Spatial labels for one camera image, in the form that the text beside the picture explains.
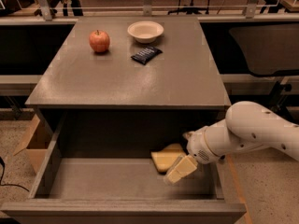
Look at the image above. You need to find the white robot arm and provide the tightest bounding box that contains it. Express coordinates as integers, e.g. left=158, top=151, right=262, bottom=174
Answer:
left=164, top=101, right=299, bottom=184

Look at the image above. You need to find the red apple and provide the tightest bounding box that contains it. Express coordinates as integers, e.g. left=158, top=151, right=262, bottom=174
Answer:
left=89, top=30, right=110, bottom=53

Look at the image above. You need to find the open grey top drawer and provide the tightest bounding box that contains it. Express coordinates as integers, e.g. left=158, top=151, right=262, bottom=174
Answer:
left=2, top=110, right=246, bottom=224

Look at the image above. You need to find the cardboard box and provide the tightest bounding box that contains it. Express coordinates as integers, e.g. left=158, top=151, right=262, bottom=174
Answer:
left=13, top=115, right=50, bottom=173

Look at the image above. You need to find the black cable on floor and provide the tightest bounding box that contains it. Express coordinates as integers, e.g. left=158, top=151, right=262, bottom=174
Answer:
left=0, top=156, right=30, bottom=192

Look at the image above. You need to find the dark side chair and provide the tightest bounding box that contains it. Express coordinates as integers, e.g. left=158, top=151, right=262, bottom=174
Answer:
left=230, top=23, right=299, bottom=77

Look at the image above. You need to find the yellow sponge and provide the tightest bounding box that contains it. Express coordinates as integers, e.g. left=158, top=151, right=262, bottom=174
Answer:
left=151, top=143, right=186, bottom=173

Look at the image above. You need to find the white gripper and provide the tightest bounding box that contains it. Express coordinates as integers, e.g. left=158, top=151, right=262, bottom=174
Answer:
left=164, top=126, right=220, bottom=185

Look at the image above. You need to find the white bowl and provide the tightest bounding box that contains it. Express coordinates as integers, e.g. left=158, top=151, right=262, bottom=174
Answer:
left=127, top=21, right=164, bottom=44

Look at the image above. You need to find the dark snack packet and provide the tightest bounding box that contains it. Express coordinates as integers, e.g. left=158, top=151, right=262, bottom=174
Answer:
left=131, top=46, right=162, bottom=65

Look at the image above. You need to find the metal railing frame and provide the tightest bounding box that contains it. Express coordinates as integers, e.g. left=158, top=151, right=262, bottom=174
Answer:
left=1, top=0, right=299, bottom=24

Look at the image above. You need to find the grey cabinet with counter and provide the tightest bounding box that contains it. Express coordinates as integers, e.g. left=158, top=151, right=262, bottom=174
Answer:
left=24, top=15, right=232, bottom=161

